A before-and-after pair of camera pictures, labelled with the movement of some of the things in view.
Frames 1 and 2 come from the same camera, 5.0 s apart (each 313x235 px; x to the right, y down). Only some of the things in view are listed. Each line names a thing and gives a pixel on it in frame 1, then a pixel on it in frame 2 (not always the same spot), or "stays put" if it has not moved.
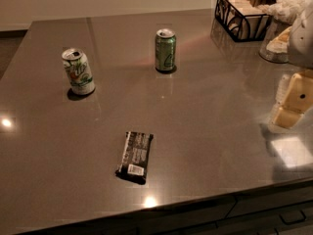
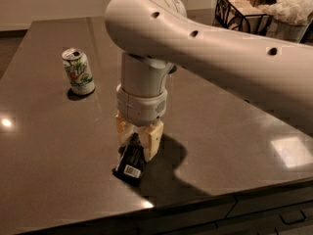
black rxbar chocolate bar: x=135 y=155 stays put
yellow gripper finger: x=294 y=98 → x=143 y=111
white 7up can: x=80 y=74 stays put
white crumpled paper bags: x=289 y=5 stays put
